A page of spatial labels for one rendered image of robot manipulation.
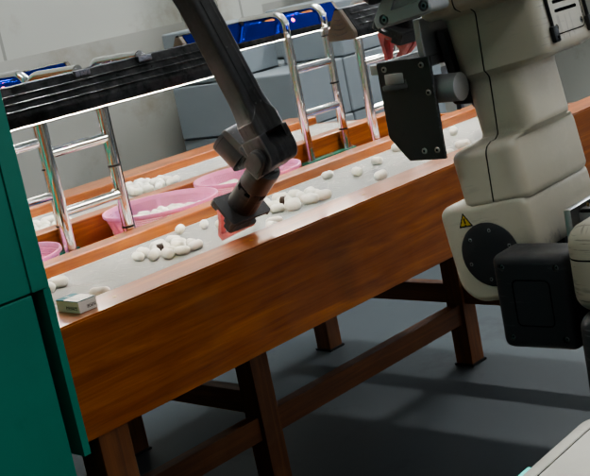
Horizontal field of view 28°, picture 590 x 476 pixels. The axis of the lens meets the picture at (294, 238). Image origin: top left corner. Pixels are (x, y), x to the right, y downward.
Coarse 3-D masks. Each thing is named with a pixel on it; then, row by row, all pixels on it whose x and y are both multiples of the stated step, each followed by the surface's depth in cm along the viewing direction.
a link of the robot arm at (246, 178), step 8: (240, 168) 212; (248, 176) 210; (264, 176) 208; (272, 176) 209; (248, 184) 210; (256, 184) 209; (264, 184) 209; (272, 184) 210; (248, 192) 211; (256, 192) 211; (264, 192) 211
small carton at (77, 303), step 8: (72, 296) 186; (80, 296) 185; (88, 296) 184; (64, 304) 185; (72, 304) 183; (80, 304) 182; (88, 304) 183; (96, 304) 185; (64, 312) 185; (72, 312) 184; (80, 312) 182
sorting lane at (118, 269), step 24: (384, 168) 271; (408, 168) 265; (336, 192) 254; (216, 216) 253; (264, 216) 243; (288, 216) 238; (216, 240) 229; (96, 264) 229; (120, 264) 224; (144, 264) 220; (168, 264) 216; (72, 288) 213
